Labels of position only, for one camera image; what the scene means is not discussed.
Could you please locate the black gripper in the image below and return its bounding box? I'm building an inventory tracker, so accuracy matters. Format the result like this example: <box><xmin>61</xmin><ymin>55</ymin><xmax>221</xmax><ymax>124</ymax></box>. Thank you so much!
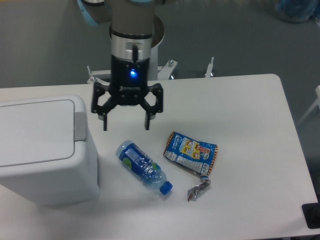
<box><xmin>90</xmin><ymin>53</ymin><xmax>164</xmax><ymax>132</ymax></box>

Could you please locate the white plastic trash can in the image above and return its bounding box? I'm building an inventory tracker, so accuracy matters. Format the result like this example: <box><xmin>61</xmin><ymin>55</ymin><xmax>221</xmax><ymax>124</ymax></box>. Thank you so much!
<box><xmin>0</xmin><ymin>95</ymin><xmax>100</xmax><ymax>205</ymax></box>

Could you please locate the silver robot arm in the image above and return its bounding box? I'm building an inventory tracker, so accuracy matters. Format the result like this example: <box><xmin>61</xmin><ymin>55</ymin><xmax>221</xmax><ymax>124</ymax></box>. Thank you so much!
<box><xmin>77</xmin><ymin>0</ymin><xmax>164</xmax><ymax>131</ymax></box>

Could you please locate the blue plastic water bottle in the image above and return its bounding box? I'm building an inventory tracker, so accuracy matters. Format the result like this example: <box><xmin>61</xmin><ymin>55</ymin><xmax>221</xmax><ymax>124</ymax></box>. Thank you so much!
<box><xmin>115</xmin><ymin>140</ymin><xmax>173</xmax><ymax>195</ymax></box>

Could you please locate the blue crumpled snack wrapper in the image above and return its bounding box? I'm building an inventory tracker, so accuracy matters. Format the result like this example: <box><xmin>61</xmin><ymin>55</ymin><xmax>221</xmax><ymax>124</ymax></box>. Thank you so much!
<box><xmin>163</xmin><ymin>131</ymin><xmax>218</xmax><ymax>202</ymax></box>

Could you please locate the blue plastic bag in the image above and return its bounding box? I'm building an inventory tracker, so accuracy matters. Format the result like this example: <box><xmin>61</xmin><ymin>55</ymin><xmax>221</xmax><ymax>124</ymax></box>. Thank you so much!
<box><xmin>274</xmin><ymin>0</ymin><xmax>320</xmax><ymax>24</ymax></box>

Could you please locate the white furniture leg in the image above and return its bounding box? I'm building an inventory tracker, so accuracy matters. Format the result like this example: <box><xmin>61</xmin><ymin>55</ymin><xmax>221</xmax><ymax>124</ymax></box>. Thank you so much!
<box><xmin>297</xmin><ymin>85</ymin><xmax>320</xmax><ymax>128</ymax></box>

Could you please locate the black table clamp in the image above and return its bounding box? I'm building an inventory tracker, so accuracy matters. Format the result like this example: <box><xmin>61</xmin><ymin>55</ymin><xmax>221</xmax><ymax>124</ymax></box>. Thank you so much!
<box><xmin>302</xmin><ymin>202</ymin><xmax>320</xmax><ymax>229</ymax></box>

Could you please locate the white metal base frame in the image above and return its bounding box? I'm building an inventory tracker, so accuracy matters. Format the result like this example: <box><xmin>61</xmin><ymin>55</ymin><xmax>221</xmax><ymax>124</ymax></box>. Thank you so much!
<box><xmin>87</xmin><ymin>56</ymin><xmax>215</xmax><ymax>84</ymax></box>

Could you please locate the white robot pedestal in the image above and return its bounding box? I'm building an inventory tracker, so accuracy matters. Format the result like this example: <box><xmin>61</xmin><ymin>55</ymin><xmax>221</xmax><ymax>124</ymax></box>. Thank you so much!
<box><xmin>147</xmin><ymin>15</ymin><xmax>165</xmax><ymax>81</ymax></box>

